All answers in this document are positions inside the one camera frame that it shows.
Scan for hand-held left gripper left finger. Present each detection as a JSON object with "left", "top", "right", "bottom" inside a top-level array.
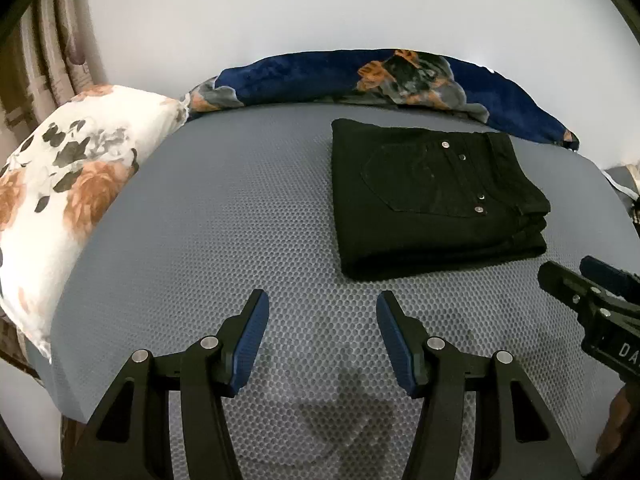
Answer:
[{"left": 62, "top": 288, "right": 271, "bottom": 480}]

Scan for grey textured mattress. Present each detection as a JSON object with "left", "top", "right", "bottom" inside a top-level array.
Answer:
[{"left": 47, "top": 102, "right": 640, "bottom": 480}]

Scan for black pants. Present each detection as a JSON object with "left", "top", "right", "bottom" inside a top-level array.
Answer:
[{"left": 331, "top": 118, "right": 552, "bottom": 282}]

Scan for blue floral blanket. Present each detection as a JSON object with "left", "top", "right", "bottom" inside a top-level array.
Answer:
[{"left": 180, "top": 48, "right": 581, "bottom": 152}]

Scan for beige patterned curtain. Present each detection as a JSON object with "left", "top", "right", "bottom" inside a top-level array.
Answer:
[{"left": 0, "top": 0, "right": 108, "bottom": 376}]

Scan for white floral pillow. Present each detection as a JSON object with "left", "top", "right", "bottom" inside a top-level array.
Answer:
[{"left": 0, "top": 84, "right": 188, "bottom": 365}]

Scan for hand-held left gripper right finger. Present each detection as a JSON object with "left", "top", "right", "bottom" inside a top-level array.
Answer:
[{"left": 376, "top": 290, "right": 583, "bottom": 480}]

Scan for white strap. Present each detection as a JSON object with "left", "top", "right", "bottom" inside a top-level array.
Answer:
[{"left": 602, "top": 165, "right": 640, "bottom": 198}]

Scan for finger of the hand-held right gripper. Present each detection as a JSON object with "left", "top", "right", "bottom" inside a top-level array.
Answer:
[
  {"left": 579, "top": 256, "right": 640, "bottom": 304},
  {"left": 537, "top": 261, "right": 601, "bottom": 320}
]

